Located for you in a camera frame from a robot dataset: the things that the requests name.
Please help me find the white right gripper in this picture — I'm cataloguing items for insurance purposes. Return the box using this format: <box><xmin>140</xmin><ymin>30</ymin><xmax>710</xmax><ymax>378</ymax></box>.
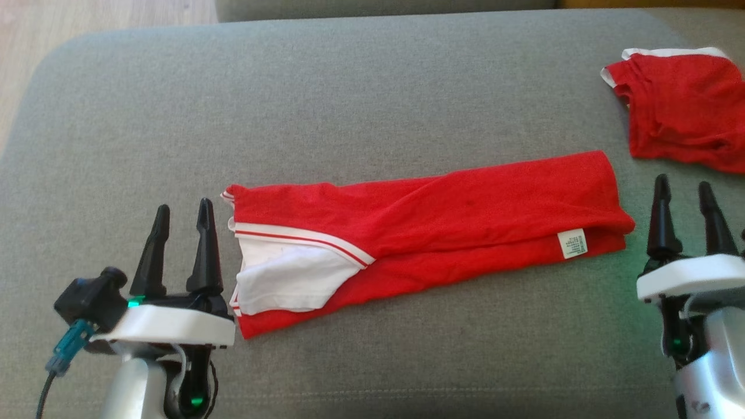
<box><xmin>636</xmin><ymin>173</ymin><xmax>745</xmax><ymax>303</ymax></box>

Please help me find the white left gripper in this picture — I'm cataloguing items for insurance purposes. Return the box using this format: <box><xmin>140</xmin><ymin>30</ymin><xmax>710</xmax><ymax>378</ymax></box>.
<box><xmin>89</xmin><ymin>198</ymin><xmax>236</xmax><ymax>349</ymax></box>

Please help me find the red Bulls 23 jersey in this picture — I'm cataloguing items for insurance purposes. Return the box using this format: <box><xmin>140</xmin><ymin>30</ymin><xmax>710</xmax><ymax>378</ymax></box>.
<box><xmin>220</xmin><ymin>150</ymin><xmax>636</xmax><ymax>340</ymax></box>

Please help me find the yellow and grey sofa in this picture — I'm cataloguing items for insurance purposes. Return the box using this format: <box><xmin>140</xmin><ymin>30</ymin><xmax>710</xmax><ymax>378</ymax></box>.
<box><xmin>0</xmin><ymin>7</ymin><xmax>745</xmax><ymax>419</ymax></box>

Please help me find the left black cable teal connector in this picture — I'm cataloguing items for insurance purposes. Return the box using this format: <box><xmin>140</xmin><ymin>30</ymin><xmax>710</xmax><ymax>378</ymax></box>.
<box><xmin>36</xmin><ymin>319</ymin><xmax>97</xmax><ymax>419</ymax></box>

